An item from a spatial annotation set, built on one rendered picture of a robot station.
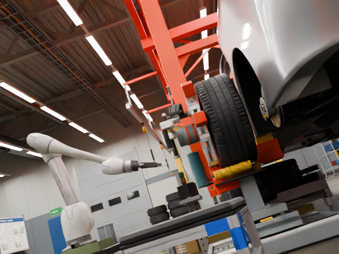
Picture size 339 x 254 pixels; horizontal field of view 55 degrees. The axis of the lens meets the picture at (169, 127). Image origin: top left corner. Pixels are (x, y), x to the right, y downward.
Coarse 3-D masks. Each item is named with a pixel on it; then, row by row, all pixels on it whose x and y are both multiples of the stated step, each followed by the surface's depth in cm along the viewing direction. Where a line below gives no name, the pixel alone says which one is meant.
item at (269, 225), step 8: (272, 216) 210; (280, 216) 186; (288, 216) 185; (296, 216) 185; (256, 224) 187; (264, 224) 186; (272, 224) 185; (280, 224) 185; (288, 224) 184; (296, 224) 184; (264, 232) 185; (272, 232) 184; (248, 240) 185
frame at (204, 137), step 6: (192, 96) 220; (192, 108) 209; (198, 108) 208; (204, 126) 205; (198, 132) 204; (204, 132) 206; (204, 138) 203; (210, 138) 204; (204, 144) 205; (210, 144) 206; (204, 150) 208; (210, 150) 248; (210, 162) 213; (216, 162) 214
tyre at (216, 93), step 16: (208, 80) 220; (224, 80) 211; (208, 96) 206; (224, 96) 202; (208, 112) 200; (224, 112) 199; (240, 112) 198; (224, 128) 198; (240, 128) 198; (224, 144) 201; (240, 144) 202; (224, 160) 207; (240, 160) 210; (256, 160) 219
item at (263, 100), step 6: (264, 96) 224; (264, 102) 220; (270, 108) 219; (276, 108) 213; (264, 114) 230; (270, 114) 221; (276, 114) 218; (282, 114) 212; (282, 120) 216; (276, 126) 228
